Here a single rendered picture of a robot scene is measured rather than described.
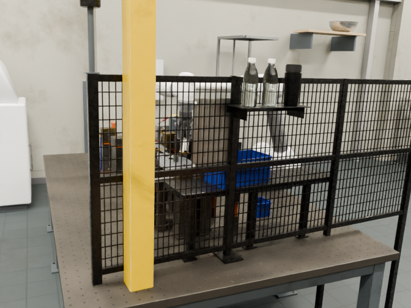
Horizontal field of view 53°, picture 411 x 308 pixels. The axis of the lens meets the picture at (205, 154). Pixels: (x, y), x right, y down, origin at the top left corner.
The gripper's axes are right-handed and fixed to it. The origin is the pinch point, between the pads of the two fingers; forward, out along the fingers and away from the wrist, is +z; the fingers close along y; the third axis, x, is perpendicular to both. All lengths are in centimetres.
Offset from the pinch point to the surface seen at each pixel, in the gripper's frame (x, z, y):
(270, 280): 81, 43, -6
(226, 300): 76, 52, 13
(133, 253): 68, 26, 51
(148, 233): 68, 19, 45
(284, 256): 68, 42, -24
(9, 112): -229, 10, 84
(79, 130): -318, 46, 3
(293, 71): 67, -46, -20
